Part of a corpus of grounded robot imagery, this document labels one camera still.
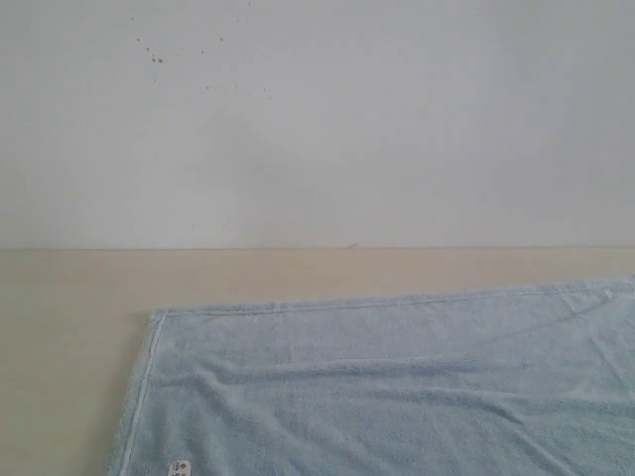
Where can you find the light blue towel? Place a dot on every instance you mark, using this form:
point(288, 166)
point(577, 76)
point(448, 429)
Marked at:
point(517, 381)

